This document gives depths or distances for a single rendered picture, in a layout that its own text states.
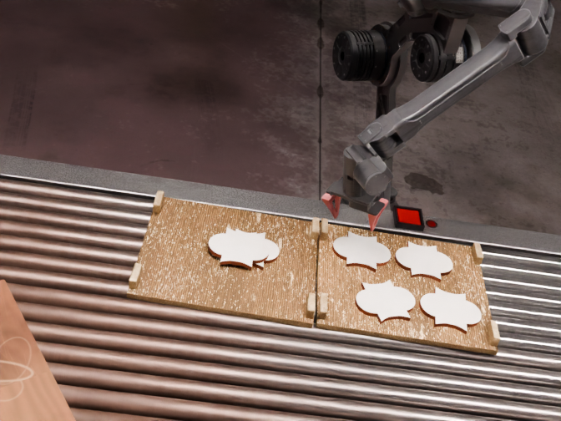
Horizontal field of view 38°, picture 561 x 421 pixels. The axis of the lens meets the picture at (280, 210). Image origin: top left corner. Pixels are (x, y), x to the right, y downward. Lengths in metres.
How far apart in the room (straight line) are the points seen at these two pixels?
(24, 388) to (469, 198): 2.84
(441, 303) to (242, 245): 0.48
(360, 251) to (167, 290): 0.48
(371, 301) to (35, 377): 0.77
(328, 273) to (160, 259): 0.39
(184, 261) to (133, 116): 2.23
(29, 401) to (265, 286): 0.62
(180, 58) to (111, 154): 1.00
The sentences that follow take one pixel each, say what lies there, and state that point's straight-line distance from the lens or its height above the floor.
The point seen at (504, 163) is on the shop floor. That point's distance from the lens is 4.33.
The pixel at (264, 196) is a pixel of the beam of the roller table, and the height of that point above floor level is 0.92.
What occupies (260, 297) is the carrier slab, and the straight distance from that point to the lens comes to 1.81.
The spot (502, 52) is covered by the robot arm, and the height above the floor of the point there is 1.48.
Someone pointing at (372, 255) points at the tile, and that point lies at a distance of 1.97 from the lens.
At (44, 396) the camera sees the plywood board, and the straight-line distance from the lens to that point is 1.48.
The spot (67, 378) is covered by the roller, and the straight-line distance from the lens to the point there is 1.66.
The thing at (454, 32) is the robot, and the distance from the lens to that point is 2.42.
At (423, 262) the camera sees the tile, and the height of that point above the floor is 0.95.
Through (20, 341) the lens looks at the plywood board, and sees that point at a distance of 1.56.
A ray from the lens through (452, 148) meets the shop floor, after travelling 4.30.
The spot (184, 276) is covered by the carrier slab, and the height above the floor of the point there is 0.94.
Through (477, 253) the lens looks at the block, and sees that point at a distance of 2.07.
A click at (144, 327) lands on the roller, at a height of 0.91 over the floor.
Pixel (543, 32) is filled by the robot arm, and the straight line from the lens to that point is 1.84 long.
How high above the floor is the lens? 2.21
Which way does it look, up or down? 38 degrees down
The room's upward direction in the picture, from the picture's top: 12 degrees clockwise
